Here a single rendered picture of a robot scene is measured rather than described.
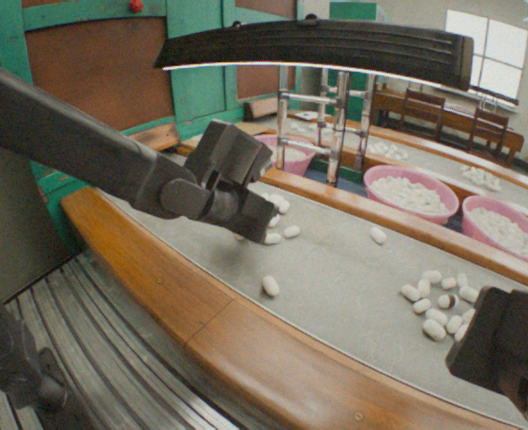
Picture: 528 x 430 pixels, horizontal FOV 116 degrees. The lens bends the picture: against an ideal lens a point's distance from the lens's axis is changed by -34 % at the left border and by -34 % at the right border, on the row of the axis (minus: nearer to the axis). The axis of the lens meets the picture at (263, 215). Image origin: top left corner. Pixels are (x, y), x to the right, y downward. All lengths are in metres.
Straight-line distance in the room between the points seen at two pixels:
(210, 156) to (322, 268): 0.26
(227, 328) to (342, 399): 0.16
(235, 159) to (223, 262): 0.20
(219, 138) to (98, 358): 0.39
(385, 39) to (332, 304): 0.37
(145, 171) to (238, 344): 0.22
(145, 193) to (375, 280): 0.36
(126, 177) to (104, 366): 0.32
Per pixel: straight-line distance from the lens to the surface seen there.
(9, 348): 0.34
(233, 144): 0.30
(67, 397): 0.46
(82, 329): 0.53
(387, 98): 3.09
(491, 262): 0.59
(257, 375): 0.30
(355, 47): 0.36
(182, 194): 0.26
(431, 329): 0.40
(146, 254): 0.45
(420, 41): 0.36
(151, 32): 0.88
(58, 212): 0.81
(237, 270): 0.42
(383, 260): 0.48
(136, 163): 0.24
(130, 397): 0.43
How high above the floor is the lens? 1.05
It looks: 35 degrees down
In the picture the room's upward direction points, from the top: straight up
